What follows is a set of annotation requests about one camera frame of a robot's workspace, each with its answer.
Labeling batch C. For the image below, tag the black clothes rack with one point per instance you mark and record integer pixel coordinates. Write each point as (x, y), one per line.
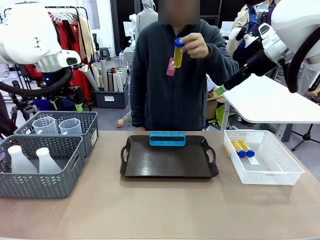
(80, 8)

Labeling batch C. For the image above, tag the dark grey storage bin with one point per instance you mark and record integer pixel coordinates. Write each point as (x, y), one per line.
(111, 98)

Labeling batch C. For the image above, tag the beige mannequin hand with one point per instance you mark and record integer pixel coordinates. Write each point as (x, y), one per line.
(313, 93)

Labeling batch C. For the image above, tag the brown paper roll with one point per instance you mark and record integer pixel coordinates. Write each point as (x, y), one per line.
(110, 81)

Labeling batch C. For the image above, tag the white background table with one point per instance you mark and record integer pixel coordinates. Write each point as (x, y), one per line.
(262, 102)

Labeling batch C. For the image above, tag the person's right hand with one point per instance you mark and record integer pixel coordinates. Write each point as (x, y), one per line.
(140, 129)

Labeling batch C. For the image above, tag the brown cardboard box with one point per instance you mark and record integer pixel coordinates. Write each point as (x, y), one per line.
(212, 106)

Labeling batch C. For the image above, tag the large white cardboard roll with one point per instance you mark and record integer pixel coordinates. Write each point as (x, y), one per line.
(92, 77)

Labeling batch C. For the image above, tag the maroon name badge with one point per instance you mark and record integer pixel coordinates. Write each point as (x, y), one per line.
(171, 67)

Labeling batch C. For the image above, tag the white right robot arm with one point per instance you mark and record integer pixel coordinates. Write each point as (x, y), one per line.
(295, 22)

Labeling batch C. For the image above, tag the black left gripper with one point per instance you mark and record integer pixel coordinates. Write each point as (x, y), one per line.
(72, 91)

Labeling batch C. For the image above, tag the grey paper roll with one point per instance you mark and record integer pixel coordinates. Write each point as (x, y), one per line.
(104, 75)

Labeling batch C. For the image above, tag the beige hanging garment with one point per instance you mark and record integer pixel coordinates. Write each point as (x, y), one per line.
(86, 37)

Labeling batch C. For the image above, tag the clear plastic measuring beaker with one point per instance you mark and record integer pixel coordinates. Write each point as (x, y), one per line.
(70, 127)
(45, 126)

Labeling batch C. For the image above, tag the blue test tube rack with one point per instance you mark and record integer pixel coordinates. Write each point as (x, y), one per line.
(167, 142)

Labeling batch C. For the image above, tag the white plastic mesh basket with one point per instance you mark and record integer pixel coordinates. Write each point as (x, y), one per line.
(272, 175)

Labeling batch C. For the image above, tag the large grey plastic basket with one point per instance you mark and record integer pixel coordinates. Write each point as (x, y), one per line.
(37, 186)

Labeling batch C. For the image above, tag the person's left hand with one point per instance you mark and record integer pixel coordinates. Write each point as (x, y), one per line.
(197, 46)

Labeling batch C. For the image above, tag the background person in beige coat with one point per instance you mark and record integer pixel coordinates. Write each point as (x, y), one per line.
(247, 15)

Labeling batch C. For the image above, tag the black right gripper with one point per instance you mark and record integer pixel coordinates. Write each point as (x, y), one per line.
(261, 63)

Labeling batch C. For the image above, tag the person in dark fleece jacket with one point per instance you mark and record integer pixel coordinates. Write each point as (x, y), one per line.
(162, 87)

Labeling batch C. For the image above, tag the person's left forearm dark sleeve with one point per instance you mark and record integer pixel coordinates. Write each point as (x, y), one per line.
(222, 60)

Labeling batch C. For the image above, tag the black tripod with camera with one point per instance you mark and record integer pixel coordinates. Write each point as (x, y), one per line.
(18, 107)

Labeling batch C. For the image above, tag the white paper roll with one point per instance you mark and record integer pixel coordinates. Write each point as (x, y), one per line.
(117, 82)

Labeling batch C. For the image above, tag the grey step stool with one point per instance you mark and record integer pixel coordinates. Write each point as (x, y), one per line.
(104, 53)

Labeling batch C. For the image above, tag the white plastic conical flask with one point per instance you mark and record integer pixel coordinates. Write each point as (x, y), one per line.
(47, 163)
(21, 163)

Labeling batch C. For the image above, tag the green plastic chair part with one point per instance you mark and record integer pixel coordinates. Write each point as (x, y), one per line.
(221, 113)

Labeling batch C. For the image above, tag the black serving tray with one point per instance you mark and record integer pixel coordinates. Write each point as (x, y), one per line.
(167, 162)

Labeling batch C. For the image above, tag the black light stand tripod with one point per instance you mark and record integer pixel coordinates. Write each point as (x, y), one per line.
(306, 136)

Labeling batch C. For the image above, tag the grey plastic basket with sticker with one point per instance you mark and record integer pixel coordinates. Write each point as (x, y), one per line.
(75, 116)

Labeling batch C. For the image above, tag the person's right forearm dark sleeve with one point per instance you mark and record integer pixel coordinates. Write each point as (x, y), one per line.
(137, 110)

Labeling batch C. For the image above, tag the red hanging garments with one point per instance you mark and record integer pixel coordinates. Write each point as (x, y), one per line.
(66, 37)

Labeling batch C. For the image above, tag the white paper label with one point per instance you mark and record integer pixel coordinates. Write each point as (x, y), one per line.
(253, 161)

